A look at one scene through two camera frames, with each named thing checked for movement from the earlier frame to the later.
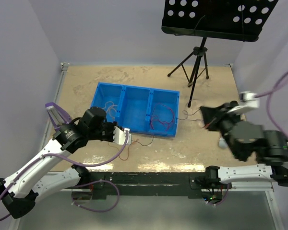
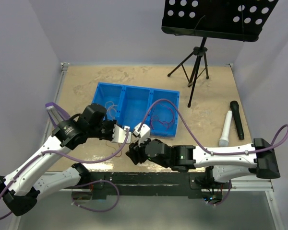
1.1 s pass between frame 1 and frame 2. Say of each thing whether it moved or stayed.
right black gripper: moved
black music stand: stayed
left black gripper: stayed
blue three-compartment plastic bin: stayed
